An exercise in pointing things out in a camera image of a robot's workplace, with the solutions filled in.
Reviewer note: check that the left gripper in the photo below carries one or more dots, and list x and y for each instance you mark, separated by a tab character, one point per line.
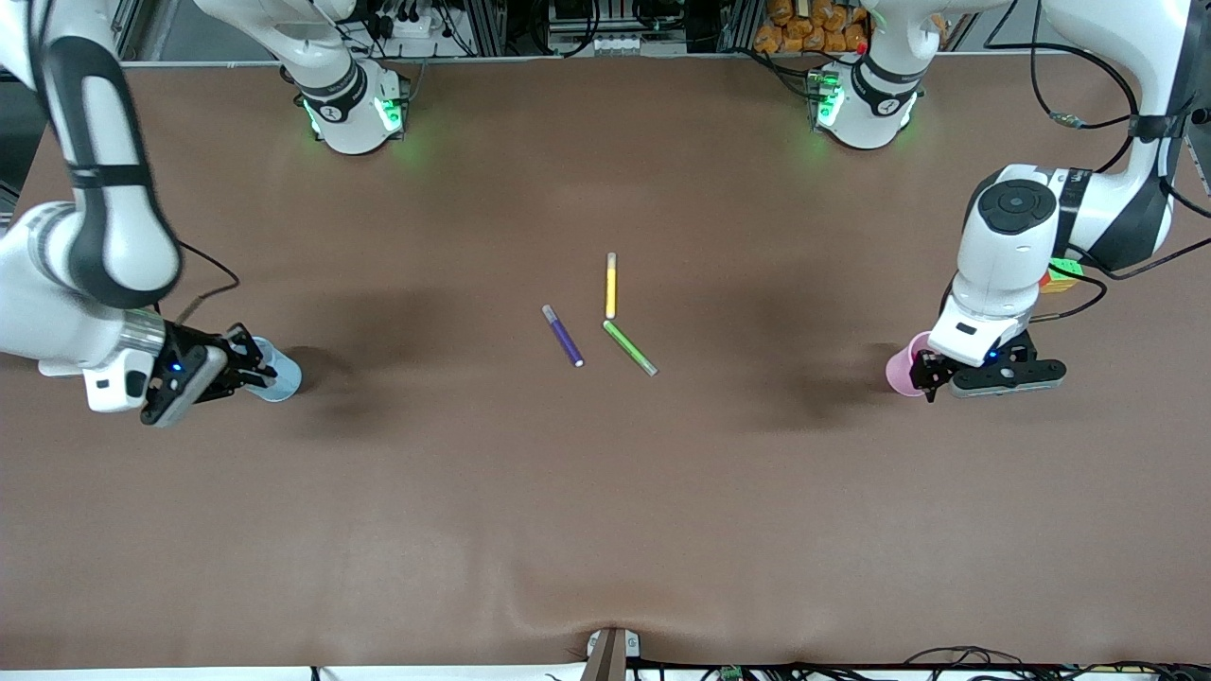
928	366

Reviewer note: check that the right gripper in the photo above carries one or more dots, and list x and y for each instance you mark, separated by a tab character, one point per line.
230	357

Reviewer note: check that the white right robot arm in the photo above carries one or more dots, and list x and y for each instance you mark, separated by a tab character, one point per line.
345	104

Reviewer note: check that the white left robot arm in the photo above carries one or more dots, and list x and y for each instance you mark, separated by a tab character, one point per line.
1003	265

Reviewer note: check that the translucent pink cup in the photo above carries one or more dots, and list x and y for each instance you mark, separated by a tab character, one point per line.
899	374

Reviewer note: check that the translucent blue cup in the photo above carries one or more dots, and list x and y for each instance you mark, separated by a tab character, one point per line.
284	378

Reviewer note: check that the colourful puzzle cube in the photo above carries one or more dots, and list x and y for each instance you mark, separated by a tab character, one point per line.
1067	272

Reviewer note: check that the green marker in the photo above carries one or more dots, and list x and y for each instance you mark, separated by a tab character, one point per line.
628	346

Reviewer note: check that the purple marker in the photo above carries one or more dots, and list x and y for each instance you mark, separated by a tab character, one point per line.
564	338

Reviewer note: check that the yellow marker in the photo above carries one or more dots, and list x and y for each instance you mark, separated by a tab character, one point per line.
611	288

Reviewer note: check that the orange packets pile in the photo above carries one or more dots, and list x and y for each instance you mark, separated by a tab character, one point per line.
804	26

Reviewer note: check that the white power strip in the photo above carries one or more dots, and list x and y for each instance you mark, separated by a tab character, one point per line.
416	26

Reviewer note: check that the white connector block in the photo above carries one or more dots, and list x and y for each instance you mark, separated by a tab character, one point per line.
615	43

